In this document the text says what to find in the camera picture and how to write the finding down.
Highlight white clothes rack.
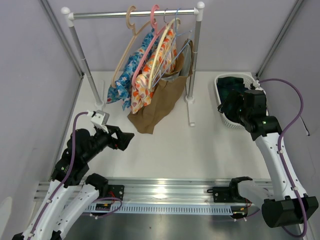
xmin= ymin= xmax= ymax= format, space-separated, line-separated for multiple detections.
xmin=61 ymin=1 xmax=205 ymax=127

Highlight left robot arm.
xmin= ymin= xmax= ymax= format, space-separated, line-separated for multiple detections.
xmin=13 ymin=125 xmax=135 ymax=240

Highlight beige plastic hanger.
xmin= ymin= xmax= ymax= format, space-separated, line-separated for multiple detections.
xmin=111 ymin=5 xmax=150 ymax=89

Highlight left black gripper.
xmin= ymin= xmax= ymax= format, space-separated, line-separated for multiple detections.
xmin=83 ymin=123 xmax=134 ymax=162

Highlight orange floral garment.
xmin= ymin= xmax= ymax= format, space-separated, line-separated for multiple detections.
xmin=130 ymin=26 xmax=177 ymax=114

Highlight white slotted cable duct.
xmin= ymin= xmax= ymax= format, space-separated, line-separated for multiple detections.
xmin=84 ymin=205 xmax=232 ymax=215

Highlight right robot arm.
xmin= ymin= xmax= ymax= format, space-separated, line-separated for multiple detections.
xmin=218 ymin=89 xmax=319 ymax=228

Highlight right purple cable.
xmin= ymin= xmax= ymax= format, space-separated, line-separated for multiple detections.
xmin=258 ymin=78 xmax=309 ymax=238

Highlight pink plastic hanger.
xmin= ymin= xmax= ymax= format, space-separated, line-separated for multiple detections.
xmin=131 ymin=4 xmax=165 ymax=87

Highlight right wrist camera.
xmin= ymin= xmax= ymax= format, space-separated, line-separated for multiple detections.
xmin=250 ymin=80 xmax=263 ymax=91

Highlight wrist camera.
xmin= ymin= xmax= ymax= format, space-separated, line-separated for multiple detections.
xmin=86 ymin=110 xmax=110 ymax=133
xmin=250 ymin=80 xmax=263 ymax=91

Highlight cream hanger with metal hook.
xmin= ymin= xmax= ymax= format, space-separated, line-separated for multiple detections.
xmin=147 ymin=8 xmax=182 ymax=90

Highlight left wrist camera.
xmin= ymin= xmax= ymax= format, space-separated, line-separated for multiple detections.
xmin=86 ymin=110 xmax=110 ymax=133

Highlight dark green plaid skirt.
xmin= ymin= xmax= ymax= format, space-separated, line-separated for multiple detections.
xmin=216 ymin=76 xmax=249 ymax=103

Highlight white plastic basket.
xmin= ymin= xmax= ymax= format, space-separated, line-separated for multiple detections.
xmin=214 ymin=72 xmax=269 ymax=129

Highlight blue floral garment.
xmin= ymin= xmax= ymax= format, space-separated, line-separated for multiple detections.
xmin=106 ymin=29 xmax=155 ymax=111

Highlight blue wire hanger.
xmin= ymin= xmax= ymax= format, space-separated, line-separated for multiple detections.
xmin=151 ymin=8 xmax=193 ymax=87

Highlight brown skirt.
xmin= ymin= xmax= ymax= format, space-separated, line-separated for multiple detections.
xmin=127 ymin=41 xmax=194 ymax=135

